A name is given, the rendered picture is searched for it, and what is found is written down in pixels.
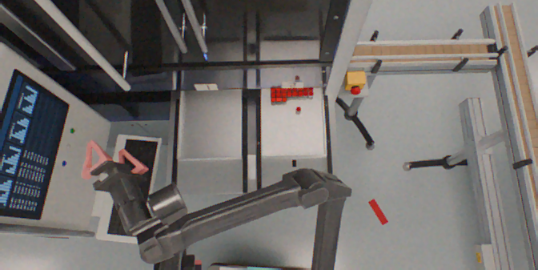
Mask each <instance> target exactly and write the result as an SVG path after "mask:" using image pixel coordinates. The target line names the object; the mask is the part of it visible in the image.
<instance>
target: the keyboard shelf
mask: <svg viewBox="0 0 538 270"><path fill-rule="evenodd" d="M126 139H139V140H148V141H157V142H158V146H157V150H156V154H155V163H154V167H153V172H152V176H151V185H150V190H149V194H151V193H153V190H154V185H155V176H156V171H157V167H158V163H159V158H160V154H161V149H162V145H163V139H162V138H161V137H152V136H143V135H124V134H119V135H118V138H117V142H116V147H115V150H114V157H113V160H114V161H115V162H119V161H118V152H119V151H121V150H122V149H124V148H125V143H126ZM107 176H108V175H107V174H103V173H101V174H100V177H99V179H100V181H102V180H103V179H105V178H106V177H107ZM113 202H114V201H113V199H112V196H111V194H110V193H109V192H104V191H96V196H95V199H94V206H93V211H92V214H91V216H99V217H100V219H99V222H98V230H97V234H96V239H98V240H112V241H120V242H129V244H138V243H137V237H133V236H117V235H108V234H107V231H108V227H109V222H110V215H111V212H112V207H113Z"/></svg>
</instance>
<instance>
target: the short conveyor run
mask: <svg viewBox="0 0 538 270"><path fill-rule="evenodd" d="M463 32H464V31H463V30H462V29H459V30H458V32H456V33H455V34H454V36H453V37H451V38H450V39H440V40H407V41H376V39H377V36H379V35H378V33H379V31H377V30H374V32H373V34H372V35H371V39H370V41H369V42H357V43H356V45H355V49H354V51H353V54H352V56H351V61H350V62H349V65H348V67H358V66H364V72H367V76H375V75H438V74H471V73H488V72H489V71H491V70H492V69H493V68H494V67H496V66H497V62H496V57H497V56H498V53H494V49H493V45H492V44H494V43H495V42H496V41H495V40H492V39H489V38H471V39H460V36H461V35H462V33H463Z"/></svg>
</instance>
